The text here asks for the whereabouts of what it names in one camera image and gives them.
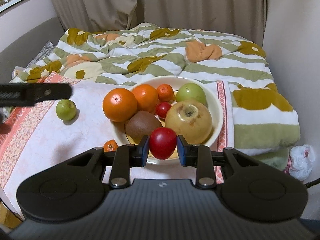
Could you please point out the green striped floral blanket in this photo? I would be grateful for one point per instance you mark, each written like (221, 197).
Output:
(264, 121)

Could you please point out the beige curtain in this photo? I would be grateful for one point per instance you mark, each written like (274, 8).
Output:
(245, 18)

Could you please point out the small card box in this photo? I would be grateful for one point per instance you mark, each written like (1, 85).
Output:
(17, 70)

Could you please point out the grey sofa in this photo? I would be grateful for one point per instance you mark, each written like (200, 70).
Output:
(25, 48)

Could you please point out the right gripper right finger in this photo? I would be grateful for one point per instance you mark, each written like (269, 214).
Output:
(199, 157)

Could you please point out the grey patterned pillow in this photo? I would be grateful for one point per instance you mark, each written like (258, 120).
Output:
(44, 52)

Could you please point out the small mandarin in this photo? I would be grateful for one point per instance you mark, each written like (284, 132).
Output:
(110, 146)
(165, 92)

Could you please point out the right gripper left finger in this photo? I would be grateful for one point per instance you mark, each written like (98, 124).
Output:
(126, 157)

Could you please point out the brown kiwi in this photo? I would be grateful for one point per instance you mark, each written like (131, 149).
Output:
(142, 123)

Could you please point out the pink floral tablecloth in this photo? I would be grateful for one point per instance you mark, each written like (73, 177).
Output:
(38, 139)

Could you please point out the yellow red apple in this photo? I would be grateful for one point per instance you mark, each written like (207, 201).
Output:
(191, 119)

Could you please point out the cherry tomato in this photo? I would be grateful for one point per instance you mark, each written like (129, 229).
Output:
(163, 142)
(162, 109)

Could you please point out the white plastic bag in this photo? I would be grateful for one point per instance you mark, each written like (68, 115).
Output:
(300, 164)

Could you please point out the green apple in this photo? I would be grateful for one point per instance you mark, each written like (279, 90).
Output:
(191, 91)
(66, 110)

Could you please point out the large orange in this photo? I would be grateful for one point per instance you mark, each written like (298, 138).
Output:
(146, 97)
(119, 105)

